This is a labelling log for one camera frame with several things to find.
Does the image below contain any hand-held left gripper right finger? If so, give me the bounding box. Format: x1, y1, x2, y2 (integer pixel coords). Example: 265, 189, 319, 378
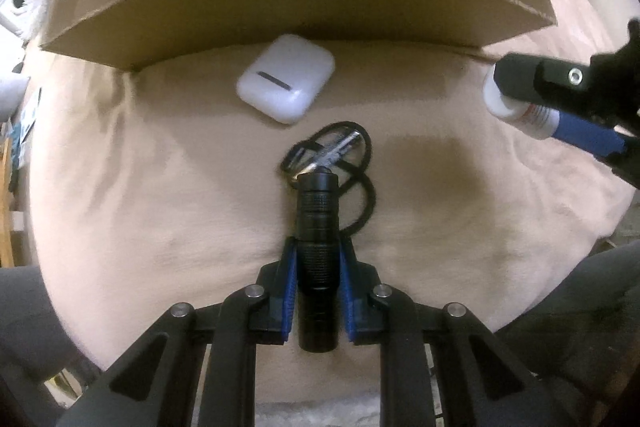
339, 237, 586, 427

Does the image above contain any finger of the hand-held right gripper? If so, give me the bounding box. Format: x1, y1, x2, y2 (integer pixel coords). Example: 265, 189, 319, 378
494, 53, 596, 112
552, 113, 640, 188

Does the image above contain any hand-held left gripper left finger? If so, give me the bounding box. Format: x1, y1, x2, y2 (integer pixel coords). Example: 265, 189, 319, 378
55, 237, 299, 427

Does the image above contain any black flashlight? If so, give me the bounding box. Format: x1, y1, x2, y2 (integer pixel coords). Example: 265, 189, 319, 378
296, 172, 342, 353

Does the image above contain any small white bottle red label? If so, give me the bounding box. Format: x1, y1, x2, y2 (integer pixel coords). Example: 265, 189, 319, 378
483, 62, 562, 139

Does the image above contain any beige blanket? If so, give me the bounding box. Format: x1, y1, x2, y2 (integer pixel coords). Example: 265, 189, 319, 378
25, 0, 640, 408

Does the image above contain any person's right leg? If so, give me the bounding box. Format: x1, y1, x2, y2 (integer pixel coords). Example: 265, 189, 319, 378
495, 242, 640, 427

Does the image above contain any person's leg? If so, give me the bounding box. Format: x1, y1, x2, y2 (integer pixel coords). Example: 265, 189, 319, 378
495, 242, 640, 427
0, 264, 108, 427

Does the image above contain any white earbud case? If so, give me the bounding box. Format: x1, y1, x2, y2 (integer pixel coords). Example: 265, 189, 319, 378
236, 34, 336, 125

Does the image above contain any person's left leg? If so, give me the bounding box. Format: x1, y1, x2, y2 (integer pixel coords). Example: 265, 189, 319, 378
0, 264, 108, 427

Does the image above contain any black cord loop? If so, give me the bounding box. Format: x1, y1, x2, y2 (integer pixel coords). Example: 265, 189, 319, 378
279, 122, 377, 236

